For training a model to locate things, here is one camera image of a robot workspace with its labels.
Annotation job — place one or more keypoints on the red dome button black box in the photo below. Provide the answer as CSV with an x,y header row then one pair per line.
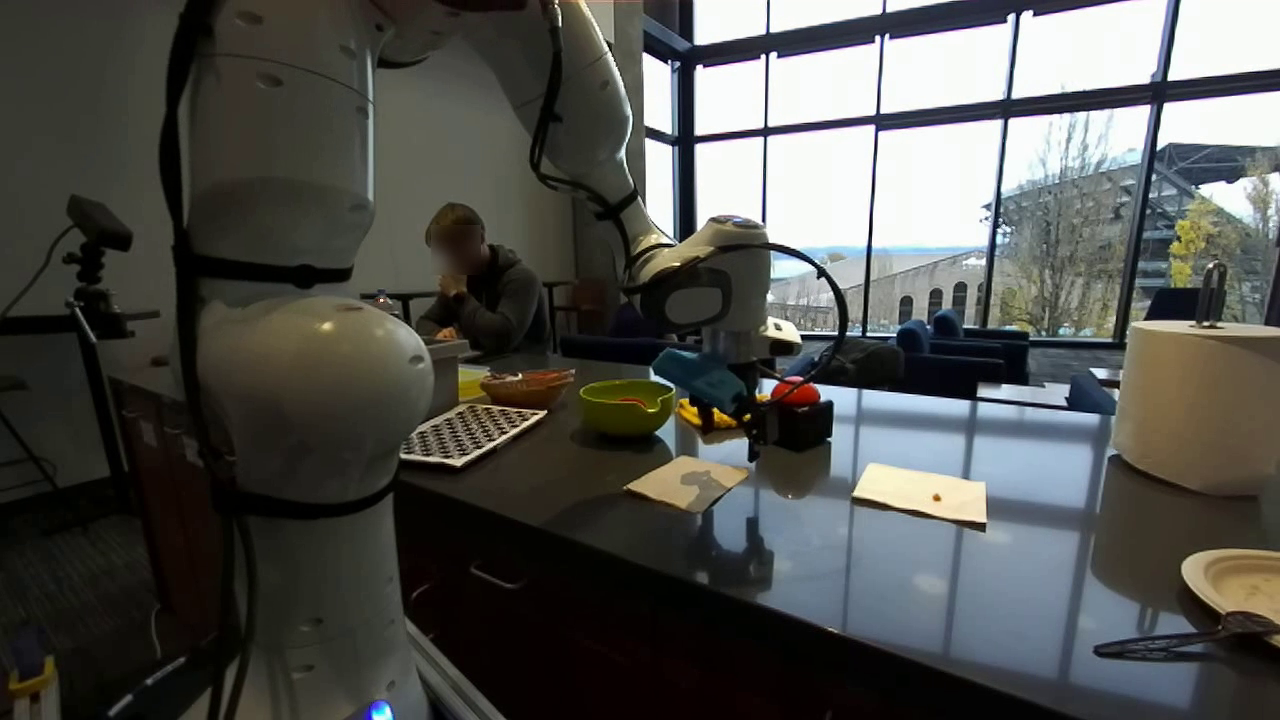
x,y
801,419

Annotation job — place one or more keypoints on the green plastic bowl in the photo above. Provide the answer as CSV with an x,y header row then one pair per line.
x,y
624,409

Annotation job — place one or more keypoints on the white paper towel roll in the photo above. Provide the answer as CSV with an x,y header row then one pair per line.
x,y
1203,405

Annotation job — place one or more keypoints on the white paper napkin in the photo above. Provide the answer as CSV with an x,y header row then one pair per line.
x,y
921,493
687,482

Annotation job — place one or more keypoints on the seated person grey sweater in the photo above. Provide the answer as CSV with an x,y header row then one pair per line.
x,y
487,300

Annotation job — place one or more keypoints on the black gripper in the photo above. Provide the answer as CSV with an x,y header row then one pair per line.
x,y
750,385

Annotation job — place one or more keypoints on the yellow plastic item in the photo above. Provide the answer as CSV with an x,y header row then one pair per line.
x,y
706,419

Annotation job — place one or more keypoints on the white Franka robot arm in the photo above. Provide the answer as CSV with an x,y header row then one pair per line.
x,y
307,385

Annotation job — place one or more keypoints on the dark blue couch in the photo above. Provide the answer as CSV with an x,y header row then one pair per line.
x,y
965,363

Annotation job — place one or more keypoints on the white plate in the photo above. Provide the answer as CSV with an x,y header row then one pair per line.
x,y
1243,585

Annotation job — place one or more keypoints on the checkerboard calibration board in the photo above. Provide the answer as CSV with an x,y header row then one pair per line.
x,y
468,433

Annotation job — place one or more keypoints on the black camera on tripod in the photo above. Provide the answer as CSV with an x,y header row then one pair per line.
x,y
97,235

